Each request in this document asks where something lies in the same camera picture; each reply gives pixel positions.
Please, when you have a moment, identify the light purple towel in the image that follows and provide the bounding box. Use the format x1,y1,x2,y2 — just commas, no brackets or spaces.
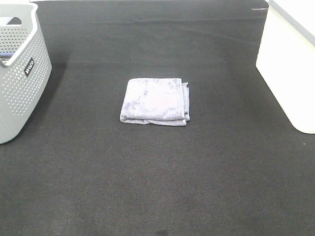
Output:
120,78,190,126

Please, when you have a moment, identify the white plastic bin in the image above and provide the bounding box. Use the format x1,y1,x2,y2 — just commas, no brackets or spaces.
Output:
256,0,315,134

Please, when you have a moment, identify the blue item inside basket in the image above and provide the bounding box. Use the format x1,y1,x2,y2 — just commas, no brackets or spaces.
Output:
0,53,14,60

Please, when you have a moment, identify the grey perforated plastic basket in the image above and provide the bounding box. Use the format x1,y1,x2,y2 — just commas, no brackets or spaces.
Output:
0,0,52,144

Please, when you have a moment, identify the black fabric table mat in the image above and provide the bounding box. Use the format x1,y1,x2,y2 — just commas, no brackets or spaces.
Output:
0,0,315,236

